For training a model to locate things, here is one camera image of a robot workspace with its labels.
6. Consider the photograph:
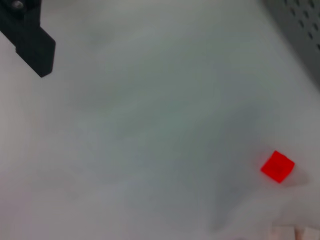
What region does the small red cube brick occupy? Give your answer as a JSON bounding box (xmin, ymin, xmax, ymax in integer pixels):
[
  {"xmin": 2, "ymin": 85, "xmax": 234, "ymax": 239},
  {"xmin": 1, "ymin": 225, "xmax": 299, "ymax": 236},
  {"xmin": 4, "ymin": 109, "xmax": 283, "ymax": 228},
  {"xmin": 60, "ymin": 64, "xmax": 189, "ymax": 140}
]
[{"xmin": 259, "ymin": 149, "xmax": 296, "ymax": 185}]

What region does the grey perforated storage bin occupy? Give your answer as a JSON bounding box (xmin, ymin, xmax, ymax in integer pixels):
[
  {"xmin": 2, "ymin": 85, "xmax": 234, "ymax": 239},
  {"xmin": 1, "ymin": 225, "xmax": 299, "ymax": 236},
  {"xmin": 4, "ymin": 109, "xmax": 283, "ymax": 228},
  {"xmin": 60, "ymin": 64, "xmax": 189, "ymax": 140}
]
[{"xmin": 261, "ymin": 0, "xmax": 320, "ymax": 87}]

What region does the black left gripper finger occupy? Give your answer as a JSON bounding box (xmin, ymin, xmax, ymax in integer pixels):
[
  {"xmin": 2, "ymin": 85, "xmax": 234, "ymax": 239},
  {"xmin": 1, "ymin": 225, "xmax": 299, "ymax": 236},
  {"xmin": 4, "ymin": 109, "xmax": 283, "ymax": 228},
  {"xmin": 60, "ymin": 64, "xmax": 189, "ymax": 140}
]
[{"xmin": 0, "ymin": 0, "xmax": 56, "ymax": 78}]

